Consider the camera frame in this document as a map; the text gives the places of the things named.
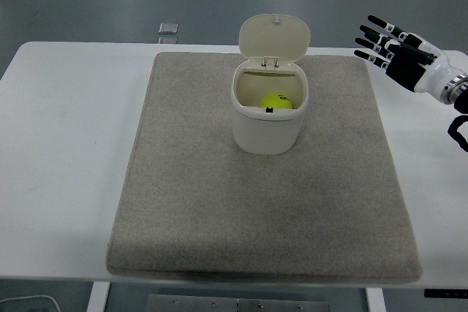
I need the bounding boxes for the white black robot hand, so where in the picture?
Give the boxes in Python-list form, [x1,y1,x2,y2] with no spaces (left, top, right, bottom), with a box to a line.
[353,15,464,103]

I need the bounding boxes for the yellow-green tennis ball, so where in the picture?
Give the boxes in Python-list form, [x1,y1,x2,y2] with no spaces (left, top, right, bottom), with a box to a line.
[258,92,294,110]

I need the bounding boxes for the cream lidded plastic box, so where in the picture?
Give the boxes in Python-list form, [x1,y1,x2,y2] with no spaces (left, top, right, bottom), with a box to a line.
[230,14,311,156]

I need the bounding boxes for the grey felt table mat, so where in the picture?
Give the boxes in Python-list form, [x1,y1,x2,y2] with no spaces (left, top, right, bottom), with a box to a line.
[105,51,423,286]

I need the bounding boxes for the black table control panel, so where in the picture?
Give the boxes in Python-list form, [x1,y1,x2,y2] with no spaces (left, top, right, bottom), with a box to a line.
[423,289,468,299]

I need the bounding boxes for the white table leg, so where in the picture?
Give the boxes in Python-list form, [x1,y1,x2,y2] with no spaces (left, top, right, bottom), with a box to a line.
[365,287,385,312]
[86,281,110,312]

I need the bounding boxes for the grey metal plate with screws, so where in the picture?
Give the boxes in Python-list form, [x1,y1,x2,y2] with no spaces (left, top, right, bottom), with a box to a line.
[237,297,330,312]
[146,293,239,312]

